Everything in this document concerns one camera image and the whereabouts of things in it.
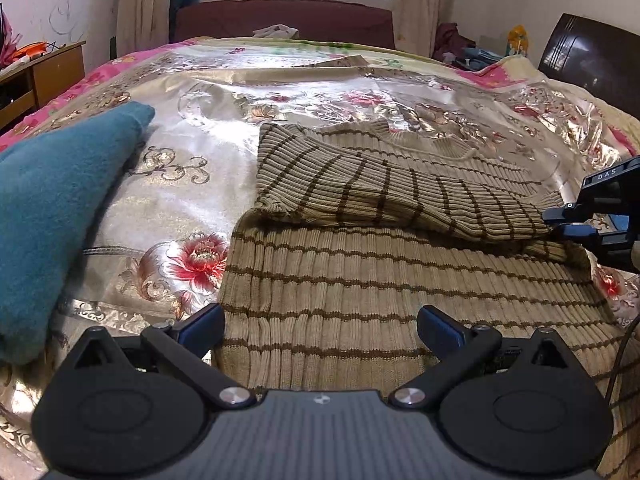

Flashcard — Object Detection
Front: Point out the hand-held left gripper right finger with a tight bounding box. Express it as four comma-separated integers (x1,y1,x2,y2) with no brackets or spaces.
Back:
389,305,585,409

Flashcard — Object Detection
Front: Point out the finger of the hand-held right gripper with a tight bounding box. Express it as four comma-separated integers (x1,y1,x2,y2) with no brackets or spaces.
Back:
551,223,599,242
542,203,582,224

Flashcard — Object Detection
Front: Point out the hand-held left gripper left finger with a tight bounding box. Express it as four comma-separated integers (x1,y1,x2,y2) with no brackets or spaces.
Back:
65,304,253,408

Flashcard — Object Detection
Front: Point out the beige brown-striped knit sweater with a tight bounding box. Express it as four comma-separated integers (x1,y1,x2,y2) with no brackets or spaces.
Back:
210,119,640,480

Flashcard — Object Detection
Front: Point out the maroon clothes pile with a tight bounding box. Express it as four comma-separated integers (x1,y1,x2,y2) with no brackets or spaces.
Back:
432,22,476,61

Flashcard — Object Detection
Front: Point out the dark wooden headboard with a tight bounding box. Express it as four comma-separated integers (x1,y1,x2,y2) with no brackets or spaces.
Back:
537,12,640,121

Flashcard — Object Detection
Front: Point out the blue folded cloth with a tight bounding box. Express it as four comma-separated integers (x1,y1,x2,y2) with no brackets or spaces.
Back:
461,47,507,68

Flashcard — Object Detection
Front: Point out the yellow plush toy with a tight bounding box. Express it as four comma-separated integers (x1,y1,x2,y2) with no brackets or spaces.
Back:
507,25,531,57

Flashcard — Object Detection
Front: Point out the gold floral satin blanket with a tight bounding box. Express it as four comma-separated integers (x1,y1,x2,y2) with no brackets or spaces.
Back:
0,42,640,480

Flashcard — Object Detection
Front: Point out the beige curtain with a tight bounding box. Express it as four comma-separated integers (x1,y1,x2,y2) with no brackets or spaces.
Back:
116,0,177,58
395,0,443,58

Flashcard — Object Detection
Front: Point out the pink floral bedsheet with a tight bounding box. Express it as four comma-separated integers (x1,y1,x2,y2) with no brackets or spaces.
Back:
0,35,640,161

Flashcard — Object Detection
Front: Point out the wooden desk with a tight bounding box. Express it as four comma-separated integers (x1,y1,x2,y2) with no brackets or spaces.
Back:
0,41,87,131

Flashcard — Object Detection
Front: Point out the crumpled beige cloth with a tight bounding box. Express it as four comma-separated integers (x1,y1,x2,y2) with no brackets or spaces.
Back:
252,24,300,40

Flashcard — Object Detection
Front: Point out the maroon upholstered bench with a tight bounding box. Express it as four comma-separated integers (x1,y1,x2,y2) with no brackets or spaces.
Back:
172,0,398,51

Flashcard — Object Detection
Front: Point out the orange toy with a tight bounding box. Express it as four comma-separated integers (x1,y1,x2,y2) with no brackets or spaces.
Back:
12,41,52,59

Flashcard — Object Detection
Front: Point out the pink fabric item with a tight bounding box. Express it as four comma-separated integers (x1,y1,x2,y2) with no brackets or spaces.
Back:
0,7,23,67

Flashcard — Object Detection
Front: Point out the black cable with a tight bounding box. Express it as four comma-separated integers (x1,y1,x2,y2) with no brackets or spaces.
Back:
604,316,640,408

